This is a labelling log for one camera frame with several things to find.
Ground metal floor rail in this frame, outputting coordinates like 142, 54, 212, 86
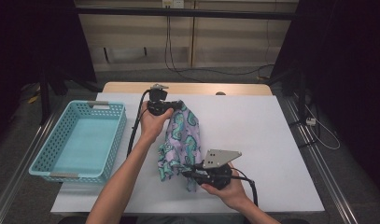
279, 94, 361, 224
0, 104, 65, 224

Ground black horizontal bar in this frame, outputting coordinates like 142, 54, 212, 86
75, 7, 301, 21

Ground thin white cable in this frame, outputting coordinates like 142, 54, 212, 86
303, 103, 342, 151

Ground person's left hand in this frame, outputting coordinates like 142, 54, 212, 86
139, 101, 175, 146

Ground left hand-held gripper cable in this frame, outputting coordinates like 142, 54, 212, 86
125, 89, 153, 158

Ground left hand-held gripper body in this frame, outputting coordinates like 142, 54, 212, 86
146, 83, 176, 117

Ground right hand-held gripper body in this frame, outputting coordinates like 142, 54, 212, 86
194, 148, 243, 191

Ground right hand-held gripper cable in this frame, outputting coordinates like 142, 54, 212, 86
230, 167, 260, 208

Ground white foam mat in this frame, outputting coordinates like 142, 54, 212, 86
50, 92, 326, 216

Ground white wall socket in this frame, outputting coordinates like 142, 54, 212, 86
162, 0, 186, 9

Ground black tripod stand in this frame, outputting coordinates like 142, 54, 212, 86
37, 64, 102, 126

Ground person's right hand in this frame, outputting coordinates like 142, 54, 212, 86
200, 169, 252, 213

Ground purple seahorse print swimsuit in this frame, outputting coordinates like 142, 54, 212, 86
157, 101, 207, 192

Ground black curtain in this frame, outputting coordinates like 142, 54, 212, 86
0, 0, 98, 147
269, 0, 380, 200

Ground turquoise plastic basket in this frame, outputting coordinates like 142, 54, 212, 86
28, 100, 128, 185

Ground black metal stand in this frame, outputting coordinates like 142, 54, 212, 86
265, 66, 308, 120

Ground hand-held gripper cable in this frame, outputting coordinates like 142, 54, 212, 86
125, 89, 153, 158
230, 167, 260, 208

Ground black hanging cable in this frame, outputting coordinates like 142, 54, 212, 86
163, 14, 276, 84

